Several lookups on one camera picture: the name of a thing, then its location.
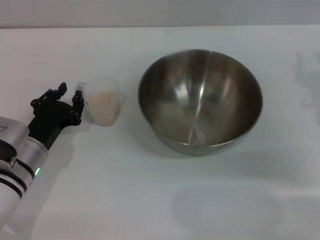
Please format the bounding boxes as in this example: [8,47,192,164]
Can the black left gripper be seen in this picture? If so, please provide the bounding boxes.
[26,82,86,149]

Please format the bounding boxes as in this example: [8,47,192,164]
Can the white rice grains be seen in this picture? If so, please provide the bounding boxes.
[88,89,119,126]

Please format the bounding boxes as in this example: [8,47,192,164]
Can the clear plastic measuring cup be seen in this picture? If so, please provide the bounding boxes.
[73,75,128,128]

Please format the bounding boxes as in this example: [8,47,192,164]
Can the stainless steel mixing bowl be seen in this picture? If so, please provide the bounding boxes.
[137,48,264,157]

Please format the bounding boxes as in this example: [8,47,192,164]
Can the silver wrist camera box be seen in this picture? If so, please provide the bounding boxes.
[0,115,30,161]

